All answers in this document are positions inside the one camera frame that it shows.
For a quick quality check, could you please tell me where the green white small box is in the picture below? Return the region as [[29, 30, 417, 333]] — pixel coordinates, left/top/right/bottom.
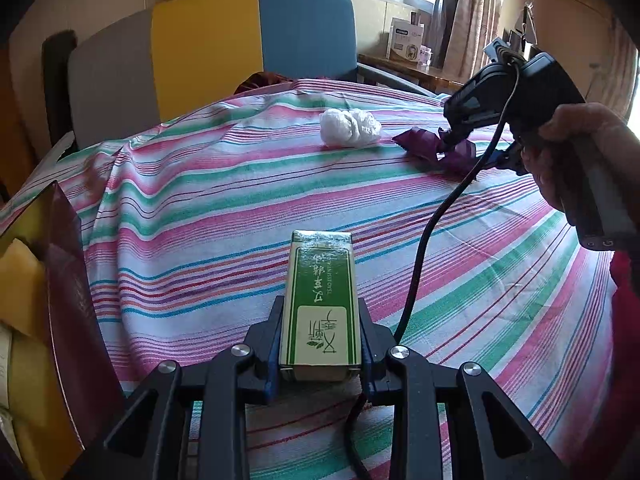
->
[[279, 230, 362, 382]]

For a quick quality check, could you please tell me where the purple snack packet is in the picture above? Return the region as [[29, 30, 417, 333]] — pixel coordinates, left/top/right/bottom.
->
[[393, 128, 478, 177]]

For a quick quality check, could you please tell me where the yellow sponge block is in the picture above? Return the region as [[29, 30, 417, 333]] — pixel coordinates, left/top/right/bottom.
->
[[0, 240, 50, 346]]

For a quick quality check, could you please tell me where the person right hand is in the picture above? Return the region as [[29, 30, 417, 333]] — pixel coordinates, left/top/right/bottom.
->
[[521, 103, 640, 223]]

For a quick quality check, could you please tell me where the gold tin box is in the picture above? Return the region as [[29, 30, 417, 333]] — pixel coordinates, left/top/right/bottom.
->
[[1, 183, 124, 479]]

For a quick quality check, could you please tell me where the wooden side desk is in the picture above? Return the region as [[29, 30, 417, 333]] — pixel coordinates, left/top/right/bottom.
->
[[358, 53, 463, 94]]

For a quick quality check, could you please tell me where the striped bed sheet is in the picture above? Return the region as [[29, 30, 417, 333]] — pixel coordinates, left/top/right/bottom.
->
[[1, 79, 615, 462]]

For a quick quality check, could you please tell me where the pink patterned curtain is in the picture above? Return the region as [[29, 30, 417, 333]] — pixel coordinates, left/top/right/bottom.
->
[[444, 0, 503, 82]]

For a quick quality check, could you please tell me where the white product box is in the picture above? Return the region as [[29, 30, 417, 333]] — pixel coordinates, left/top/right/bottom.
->
[[386, 18, 424, 64]]

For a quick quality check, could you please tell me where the dark red cloth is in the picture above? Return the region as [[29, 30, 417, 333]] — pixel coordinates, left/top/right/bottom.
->
[[234, 72, 291, 94]]

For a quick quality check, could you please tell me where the tricolour chair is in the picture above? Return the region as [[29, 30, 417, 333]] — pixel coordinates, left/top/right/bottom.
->
[[67, 0, 421, 148]]

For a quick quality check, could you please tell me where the black rolled mat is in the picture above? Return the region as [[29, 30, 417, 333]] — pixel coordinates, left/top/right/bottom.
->
[[41, 29, 78, 145]]

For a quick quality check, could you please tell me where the black cable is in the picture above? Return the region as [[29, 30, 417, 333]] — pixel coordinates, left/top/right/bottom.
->
[[342, 58, 524, 480]]

